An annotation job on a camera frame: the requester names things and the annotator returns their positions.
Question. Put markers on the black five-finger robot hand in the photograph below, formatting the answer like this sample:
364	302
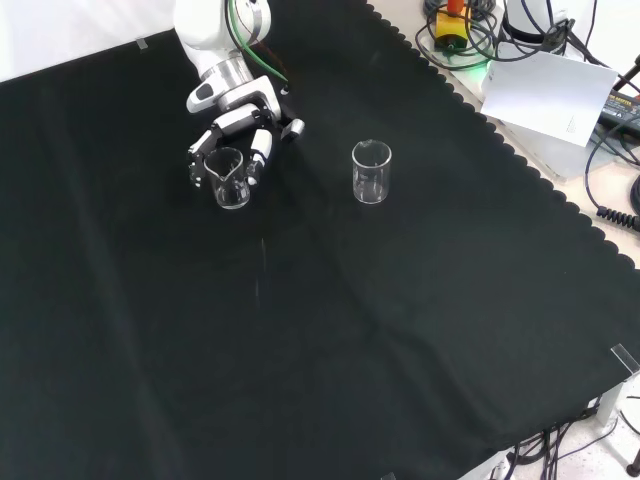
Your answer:
250	97

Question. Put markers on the clear glass beaker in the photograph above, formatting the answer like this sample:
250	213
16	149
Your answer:
370	196
232	196

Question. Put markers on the grey tape piece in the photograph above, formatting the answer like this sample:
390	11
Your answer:
141	44

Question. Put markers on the yellow stop button box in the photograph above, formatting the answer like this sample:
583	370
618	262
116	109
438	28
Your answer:
452	27

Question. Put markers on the black cloth with scalloped edge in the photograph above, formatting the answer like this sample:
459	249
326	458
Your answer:
300	310

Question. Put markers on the black power adapter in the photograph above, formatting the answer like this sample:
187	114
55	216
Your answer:
622	107

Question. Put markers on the black tripod leg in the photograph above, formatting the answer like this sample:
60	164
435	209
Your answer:
629	75

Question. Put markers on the clear tape piece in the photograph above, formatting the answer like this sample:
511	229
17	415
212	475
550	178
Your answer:
388	476
625	357

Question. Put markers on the white metal bracket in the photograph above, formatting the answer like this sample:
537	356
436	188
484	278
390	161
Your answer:
617	400

